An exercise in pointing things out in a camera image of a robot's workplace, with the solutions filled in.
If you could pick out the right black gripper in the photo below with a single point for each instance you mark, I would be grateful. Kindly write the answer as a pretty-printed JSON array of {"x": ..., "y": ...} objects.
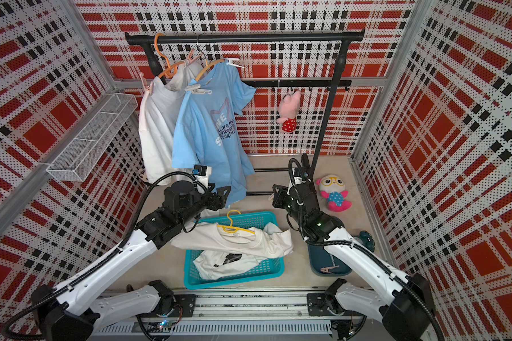
[{"x": 279, "y": 199}]

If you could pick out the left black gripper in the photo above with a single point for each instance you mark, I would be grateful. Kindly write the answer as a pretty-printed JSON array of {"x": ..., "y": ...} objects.
[{"x": 216, "y": 199}]

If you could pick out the white printed t-shirt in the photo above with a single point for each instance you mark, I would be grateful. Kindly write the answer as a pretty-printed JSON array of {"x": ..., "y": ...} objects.
[
  {"x": 159, "y": 111},
  {"x": 225, "y": 252}
]

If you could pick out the light blue cloth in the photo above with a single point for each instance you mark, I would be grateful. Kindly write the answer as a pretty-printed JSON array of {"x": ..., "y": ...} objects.
[{"x": 206, "y": 132}]

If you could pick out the teal tray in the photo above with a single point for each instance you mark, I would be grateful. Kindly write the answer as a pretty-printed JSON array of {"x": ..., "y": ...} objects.
[{"x": 267, "y": 269}]

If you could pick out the white clothespin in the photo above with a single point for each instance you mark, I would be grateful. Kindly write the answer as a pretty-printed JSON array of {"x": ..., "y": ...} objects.
[
  {"x": 233, "y": 62},
  {"x": 197, "y": 89}
]

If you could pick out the wooden hanger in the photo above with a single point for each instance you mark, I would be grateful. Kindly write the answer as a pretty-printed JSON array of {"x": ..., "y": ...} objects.
[{"x": 208, "y": 68}]

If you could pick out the pink clothespin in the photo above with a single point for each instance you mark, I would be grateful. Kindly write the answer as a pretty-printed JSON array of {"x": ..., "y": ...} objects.
[
  {"x": 193, "y": 56},
  {"x": 147, "y": 84}
]

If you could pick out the orange plastic hanger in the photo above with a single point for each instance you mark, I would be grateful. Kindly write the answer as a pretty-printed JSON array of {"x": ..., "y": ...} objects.
[{"x": 171, "y": 68}]

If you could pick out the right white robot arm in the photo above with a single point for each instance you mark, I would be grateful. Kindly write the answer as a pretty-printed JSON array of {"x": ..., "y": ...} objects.
[{"x": 403, "y": 303}]

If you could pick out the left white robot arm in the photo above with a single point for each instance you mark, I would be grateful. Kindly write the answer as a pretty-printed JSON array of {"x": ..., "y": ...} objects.
[{"x": 72, "y": 310}]

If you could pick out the white owl plush toy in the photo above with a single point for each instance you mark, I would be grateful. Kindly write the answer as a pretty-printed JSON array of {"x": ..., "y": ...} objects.
[{"x": 333, "y": 190}]

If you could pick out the dark teal clothespin bin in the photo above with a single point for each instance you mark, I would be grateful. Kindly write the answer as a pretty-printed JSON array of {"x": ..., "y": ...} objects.
[{"x": 323, "y": 263}]

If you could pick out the black-haired boy doll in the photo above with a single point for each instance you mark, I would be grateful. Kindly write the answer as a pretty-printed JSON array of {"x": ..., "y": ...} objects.
[{"x": 142, "y": 175}]

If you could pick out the pink pig plush toy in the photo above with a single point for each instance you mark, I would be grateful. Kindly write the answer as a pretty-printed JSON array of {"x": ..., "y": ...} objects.
[{"x": 288, "y": 110}]

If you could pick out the black clothes rack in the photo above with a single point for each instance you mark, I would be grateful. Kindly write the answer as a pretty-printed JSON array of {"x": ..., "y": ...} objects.
[{"x": 344, "y": 38}]

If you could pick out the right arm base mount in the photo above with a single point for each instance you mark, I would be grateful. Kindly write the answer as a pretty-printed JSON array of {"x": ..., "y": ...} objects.
[{"x": 321, "y": 304}]

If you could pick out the black wall hook rail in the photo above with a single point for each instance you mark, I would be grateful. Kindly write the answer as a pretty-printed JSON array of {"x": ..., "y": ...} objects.
[{"x": 284, "y": 83}]

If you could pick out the aluminium front rail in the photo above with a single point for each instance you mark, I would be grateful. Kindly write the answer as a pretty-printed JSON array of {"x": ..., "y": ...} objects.
[{"x": 234, "y": 312}]

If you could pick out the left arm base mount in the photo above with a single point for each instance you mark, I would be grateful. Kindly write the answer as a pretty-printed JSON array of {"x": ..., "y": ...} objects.
[{"x": 179, "y": 306}]

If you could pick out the white wire mesh basket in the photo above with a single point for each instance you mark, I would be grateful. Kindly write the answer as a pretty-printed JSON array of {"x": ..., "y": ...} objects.
[{"x": 79, "y": 157}]

